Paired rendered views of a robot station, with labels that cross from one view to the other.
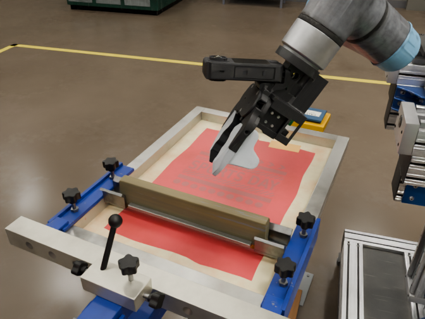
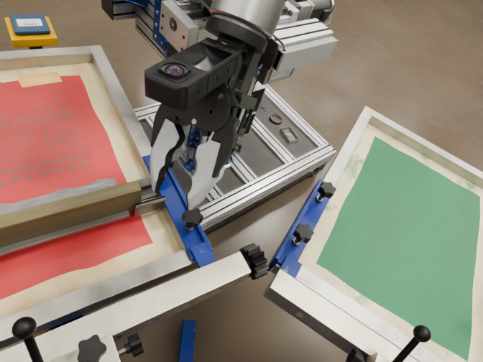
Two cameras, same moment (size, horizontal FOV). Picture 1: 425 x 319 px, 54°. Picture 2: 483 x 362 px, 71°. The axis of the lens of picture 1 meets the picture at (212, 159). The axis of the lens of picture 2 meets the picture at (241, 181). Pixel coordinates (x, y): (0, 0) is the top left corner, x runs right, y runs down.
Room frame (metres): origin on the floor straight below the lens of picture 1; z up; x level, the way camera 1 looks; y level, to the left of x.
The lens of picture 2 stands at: (0.42, 0.20, 1.68)
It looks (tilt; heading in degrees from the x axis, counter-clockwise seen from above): 50 degrees down; 287
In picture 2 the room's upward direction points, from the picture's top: 23 degrees clockwise
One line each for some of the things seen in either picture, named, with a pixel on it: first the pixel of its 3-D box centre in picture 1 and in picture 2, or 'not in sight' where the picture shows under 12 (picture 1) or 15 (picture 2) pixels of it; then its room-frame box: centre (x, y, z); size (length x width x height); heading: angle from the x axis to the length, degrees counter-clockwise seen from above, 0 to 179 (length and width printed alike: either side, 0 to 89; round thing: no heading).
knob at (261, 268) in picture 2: not in sight; (248, 263); (0.44, -0.16, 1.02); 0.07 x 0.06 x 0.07; 155
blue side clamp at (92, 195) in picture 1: (96, 200); not in sight; (0.90, 0.32, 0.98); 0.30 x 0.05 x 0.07; 155
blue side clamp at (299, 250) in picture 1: (292, 266); (174, 206); (0.66, -0.18, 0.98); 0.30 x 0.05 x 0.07; 155
